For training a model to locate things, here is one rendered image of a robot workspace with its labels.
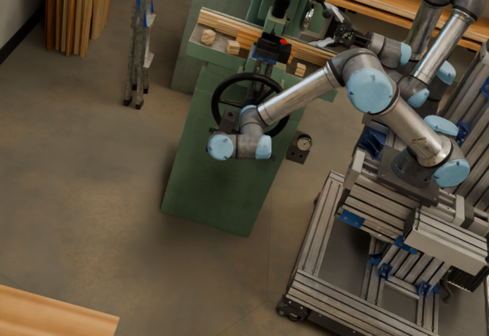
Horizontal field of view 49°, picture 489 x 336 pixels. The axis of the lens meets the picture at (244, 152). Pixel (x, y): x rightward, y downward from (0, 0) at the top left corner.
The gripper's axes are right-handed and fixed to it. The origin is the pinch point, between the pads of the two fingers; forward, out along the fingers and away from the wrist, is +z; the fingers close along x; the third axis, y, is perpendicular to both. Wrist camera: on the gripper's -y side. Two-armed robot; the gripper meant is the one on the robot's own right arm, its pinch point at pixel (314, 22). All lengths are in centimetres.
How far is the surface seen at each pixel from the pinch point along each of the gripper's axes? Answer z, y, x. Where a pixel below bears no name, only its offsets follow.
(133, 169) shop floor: 53, -41, 108
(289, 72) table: 1.6, -4.7, 22.0
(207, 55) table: 33.2, -3.9, 26.0
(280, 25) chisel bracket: 10.3, -12.6, 8.0
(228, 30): 28.5, -18.3, 18.0
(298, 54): -1.0, -18.4, 17.9
